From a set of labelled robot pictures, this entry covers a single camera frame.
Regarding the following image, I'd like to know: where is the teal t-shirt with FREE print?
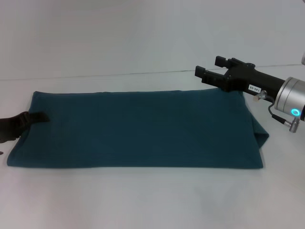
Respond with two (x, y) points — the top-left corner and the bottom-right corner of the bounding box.
(6, 87), (270, 169)

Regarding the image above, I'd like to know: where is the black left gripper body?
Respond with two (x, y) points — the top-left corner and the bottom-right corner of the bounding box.
(0, 111), (33, 144)

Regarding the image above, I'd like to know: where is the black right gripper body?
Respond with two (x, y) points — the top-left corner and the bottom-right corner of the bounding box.
(223, 63), (286, 98)

